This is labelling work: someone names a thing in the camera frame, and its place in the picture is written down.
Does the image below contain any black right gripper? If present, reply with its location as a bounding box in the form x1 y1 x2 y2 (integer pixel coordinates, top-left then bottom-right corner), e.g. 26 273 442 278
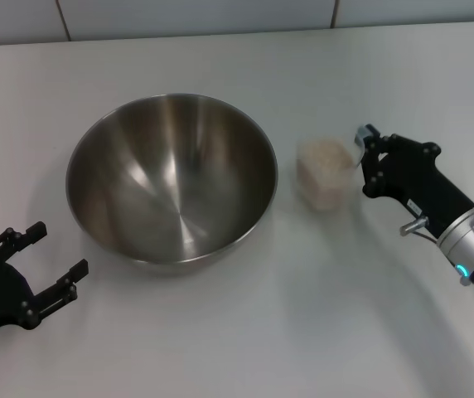
356 123 474 240

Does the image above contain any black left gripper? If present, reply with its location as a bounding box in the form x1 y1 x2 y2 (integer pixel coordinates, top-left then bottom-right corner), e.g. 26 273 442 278
0 221 90 346

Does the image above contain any white uncooked rice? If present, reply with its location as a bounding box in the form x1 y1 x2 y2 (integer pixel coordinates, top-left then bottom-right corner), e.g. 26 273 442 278
297 138 354 211

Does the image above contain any stainless steel mixing bowl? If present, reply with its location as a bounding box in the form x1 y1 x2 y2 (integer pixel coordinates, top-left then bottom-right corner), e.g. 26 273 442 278
65 93 280 277

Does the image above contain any right arm connector cable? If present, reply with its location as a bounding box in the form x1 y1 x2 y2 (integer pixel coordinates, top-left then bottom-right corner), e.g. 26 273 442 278
399 215 442 246

